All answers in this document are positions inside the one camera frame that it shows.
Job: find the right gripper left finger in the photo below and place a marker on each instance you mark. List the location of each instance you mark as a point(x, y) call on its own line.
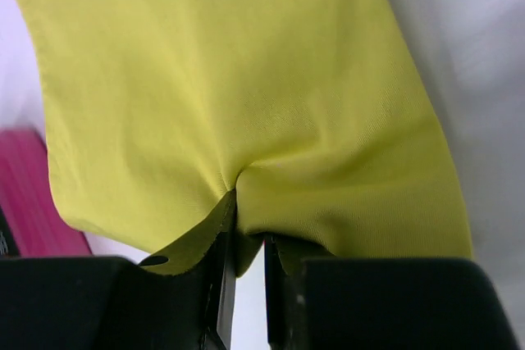
point(113, 303)

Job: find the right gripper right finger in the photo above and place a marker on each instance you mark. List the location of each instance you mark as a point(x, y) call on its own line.
point(329, 302)

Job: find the pink and teal suitcase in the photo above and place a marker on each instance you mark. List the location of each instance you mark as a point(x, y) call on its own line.
point(30, 223)

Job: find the yellow cloth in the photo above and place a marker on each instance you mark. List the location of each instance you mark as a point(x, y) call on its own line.
point(307, 116)

